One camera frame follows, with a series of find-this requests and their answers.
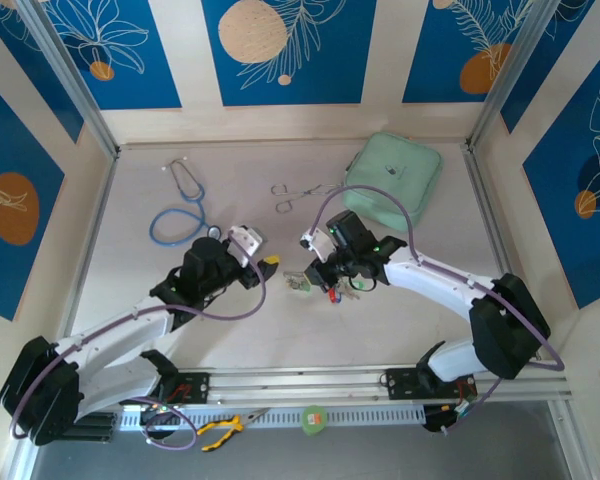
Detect metal key holder plate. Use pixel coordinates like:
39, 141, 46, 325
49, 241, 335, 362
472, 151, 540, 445
282, 268, 315, 297

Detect key with green tag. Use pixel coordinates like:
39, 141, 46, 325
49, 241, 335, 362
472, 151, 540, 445
347, 277, 377, 301

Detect blue stethoscope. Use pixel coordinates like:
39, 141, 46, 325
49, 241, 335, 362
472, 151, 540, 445
148, 158, 224, 247

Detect mint green zip pouch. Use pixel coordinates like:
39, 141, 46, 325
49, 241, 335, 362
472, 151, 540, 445
340, 131, 444, 232

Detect black ribbed block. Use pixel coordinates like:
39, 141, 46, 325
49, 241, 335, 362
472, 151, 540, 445
62, 412, 117, 444

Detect metal wire tongs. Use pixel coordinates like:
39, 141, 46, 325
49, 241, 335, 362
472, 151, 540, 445
271, 182, 342, 215

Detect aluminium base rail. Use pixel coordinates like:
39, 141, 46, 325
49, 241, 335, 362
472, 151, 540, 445
177, 364, 574, 404

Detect aluminium table edge rail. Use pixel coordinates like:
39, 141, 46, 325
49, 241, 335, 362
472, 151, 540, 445
54, 148, 122, 349
462, 142, 521, 287

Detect grey slotted cable duct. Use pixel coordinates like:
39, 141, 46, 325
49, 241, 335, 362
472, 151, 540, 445
117, 403, 427, 432

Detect yellow handled pliers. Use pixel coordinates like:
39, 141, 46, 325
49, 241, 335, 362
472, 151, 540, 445
195, 407, 271, 453

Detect aluminium frame post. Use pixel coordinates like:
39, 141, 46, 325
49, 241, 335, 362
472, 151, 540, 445
14, 0, 121, 160
465, 0, 566, 151

